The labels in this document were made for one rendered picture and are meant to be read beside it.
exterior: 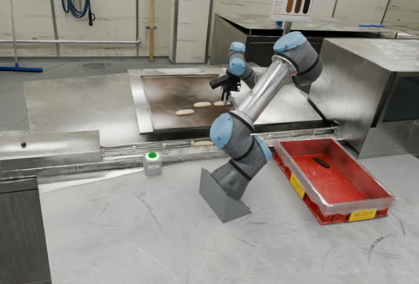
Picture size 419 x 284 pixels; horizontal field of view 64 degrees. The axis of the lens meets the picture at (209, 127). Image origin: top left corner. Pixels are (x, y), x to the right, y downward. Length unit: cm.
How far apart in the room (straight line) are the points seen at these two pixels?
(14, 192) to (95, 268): 59
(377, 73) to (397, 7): 556
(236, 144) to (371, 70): 84
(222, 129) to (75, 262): 64
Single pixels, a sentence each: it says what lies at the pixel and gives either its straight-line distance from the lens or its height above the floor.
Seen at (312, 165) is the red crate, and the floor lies 82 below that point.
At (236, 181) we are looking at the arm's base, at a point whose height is 95.
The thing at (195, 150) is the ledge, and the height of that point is 86.
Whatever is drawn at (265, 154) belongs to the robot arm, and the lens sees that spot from 129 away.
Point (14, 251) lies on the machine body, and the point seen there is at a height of 41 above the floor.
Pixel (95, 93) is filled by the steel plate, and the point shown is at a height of 82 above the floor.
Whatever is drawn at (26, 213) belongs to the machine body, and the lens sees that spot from 170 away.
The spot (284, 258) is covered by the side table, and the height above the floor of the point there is 82.
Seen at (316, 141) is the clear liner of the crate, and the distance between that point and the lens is 176.
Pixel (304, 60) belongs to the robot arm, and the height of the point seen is 137.
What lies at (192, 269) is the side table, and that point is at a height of 82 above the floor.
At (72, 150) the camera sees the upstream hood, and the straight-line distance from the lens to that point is 151.
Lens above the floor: 174
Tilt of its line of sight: 29 degrees down
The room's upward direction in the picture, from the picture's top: 6 degrees clockwise
